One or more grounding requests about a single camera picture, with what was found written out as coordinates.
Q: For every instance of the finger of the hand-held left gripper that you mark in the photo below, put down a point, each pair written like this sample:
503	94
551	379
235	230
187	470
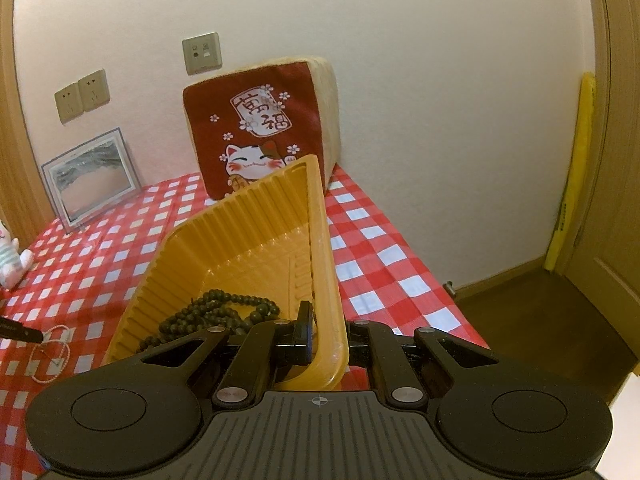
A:
20	331

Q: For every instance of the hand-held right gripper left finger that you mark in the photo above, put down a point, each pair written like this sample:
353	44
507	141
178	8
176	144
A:
302	335

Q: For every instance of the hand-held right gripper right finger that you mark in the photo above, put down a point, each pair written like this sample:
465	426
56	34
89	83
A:
372	342

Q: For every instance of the yellow plastic tray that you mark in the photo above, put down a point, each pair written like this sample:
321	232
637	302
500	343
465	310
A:
240	240

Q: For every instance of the white rabbit plush toy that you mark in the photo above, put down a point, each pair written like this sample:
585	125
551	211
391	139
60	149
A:
10	260

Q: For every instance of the red checkered tablecloth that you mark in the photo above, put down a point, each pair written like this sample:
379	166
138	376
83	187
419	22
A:
380	260

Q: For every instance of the metal door stopper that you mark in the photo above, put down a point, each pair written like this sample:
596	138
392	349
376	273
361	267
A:
449	287

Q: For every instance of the wooden baseboard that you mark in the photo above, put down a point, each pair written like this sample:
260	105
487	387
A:
500	280

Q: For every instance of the framed sand picture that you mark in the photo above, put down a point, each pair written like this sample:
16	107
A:
90	180

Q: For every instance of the wooden door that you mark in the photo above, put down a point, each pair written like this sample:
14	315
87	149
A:
620	185
12	135

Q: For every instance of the cat print cushion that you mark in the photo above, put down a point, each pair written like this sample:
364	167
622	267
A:
280	100

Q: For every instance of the yellow foam strip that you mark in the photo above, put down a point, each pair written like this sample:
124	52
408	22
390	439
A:
580	150

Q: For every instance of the beige wall socket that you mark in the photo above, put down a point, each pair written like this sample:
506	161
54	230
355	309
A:
201	53
94	90
68	104

